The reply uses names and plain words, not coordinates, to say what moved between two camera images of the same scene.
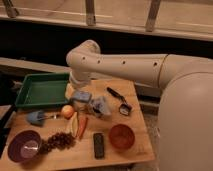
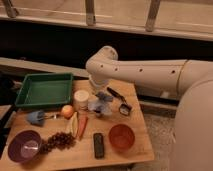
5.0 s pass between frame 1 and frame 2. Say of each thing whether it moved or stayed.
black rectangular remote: stayed
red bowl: stayed
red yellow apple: stayed
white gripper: moved
